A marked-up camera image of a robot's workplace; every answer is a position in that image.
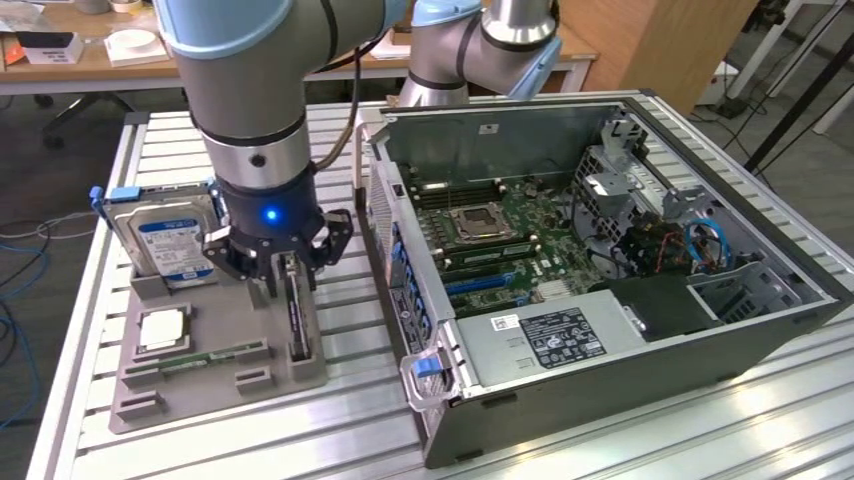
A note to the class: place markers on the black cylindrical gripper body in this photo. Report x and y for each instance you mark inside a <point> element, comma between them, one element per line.
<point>274,210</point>

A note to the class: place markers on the green GPU card metal bracket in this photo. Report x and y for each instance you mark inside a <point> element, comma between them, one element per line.
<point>294,310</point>

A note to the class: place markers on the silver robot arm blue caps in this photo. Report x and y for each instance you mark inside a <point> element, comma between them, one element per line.
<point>254,100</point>

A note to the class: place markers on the white-clipped RAM slot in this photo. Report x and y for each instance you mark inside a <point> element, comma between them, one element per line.
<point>459,196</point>
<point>454,252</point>
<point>454,266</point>
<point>454,185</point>

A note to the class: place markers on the long black expansion slot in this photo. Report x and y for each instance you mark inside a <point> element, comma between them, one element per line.
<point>475,274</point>

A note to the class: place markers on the blue expansion slot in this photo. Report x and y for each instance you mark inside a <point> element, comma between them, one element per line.
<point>480,284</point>

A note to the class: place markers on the silver hard disk blue label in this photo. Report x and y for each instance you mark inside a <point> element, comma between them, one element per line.
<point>167,240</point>

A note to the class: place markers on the blue card retention clip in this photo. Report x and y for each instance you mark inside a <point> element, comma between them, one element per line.
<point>427,331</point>
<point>416,297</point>
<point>422,314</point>
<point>411,281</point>
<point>400,248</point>

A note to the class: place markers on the silver CPU chip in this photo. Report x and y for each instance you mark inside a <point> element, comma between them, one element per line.
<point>163,330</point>

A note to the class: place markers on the hard disk drive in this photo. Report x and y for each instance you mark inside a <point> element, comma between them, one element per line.
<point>125,194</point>

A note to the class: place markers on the metal CPU socket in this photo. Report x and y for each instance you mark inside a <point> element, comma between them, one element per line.
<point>476,220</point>

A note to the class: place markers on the green RAM stick white label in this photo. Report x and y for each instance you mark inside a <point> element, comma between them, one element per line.
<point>496,255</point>

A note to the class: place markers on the grey parts rack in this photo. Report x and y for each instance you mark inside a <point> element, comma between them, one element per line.
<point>200,400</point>

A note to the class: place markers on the blue case latch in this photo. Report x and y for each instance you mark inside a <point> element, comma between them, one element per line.
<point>428,369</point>

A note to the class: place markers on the white barcode sticker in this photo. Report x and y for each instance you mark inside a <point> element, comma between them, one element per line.
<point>504,322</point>

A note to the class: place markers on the green motherboard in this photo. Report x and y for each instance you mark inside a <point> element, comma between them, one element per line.
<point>554,240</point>

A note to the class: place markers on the grey power supply unit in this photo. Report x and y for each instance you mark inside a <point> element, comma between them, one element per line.
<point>480,360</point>

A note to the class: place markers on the silver chipset heatsink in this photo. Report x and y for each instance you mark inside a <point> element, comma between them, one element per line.
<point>556,292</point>

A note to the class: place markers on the black chair base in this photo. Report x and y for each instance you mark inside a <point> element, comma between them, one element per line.
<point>55,136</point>

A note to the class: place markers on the flat white box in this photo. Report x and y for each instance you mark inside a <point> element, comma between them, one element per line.
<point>136,61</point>

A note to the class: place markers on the white paper stack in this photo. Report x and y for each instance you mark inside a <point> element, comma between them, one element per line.
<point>390,50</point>

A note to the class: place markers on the wooden desk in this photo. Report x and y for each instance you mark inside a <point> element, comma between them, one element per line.
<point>93,69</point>

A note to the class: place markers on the black rating label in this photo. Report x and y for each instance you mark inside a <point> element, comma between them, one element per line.
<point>560,340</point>

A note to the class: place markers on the white round dish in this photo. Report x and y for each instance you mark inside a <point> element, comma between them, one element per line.
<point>133,40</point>

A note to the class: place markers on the perforated metal drive cage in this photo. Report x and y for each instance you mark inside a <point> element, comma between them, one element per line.
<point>603,187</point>

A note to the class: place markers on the white box black lid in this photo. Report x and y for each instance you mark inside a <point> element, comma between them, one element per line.
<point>53,55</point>

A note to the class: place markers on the grey cup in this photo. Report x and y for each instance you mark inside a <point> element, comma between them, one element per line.
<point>92,6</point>

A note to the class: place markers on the orange box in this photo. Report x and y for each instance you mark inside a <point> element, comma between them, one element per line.
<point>9,55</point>

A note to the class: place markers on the black plastic shroud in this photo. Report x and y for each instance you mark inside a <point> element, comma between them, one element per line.
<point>661,310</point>

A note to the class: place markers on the grey plastic bag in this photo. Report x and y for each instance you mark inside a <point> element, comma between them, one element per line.
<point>23,20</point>

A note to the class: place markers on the open black PC case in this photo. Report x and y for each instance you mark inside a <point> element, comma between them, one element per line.
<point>601,415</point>

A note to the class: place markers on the wooden cabinet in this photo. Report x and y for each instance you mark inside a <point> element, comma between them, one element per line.
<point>667,50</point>

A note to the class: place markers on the grey metal disk bay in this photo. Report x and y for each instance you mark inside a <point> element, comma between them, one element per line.
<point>754,280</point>

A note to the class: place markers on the black floor device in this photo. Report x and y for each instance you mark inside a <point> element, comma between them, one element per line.
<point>734,109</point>

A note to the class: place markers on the black pole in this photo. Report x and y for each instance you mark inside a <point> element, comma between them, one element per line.
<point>801,107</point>

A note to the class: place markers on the white case wall sticker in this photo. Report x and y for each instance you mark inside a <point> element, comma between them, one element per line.
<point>488,129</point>

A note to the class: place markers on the white pedestal unit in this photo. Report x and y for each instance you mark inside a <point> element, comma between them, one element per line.
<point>717,85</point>

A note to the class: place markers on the white desk frame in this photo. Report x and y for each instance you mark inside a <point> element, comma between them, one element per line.
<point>834,107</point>

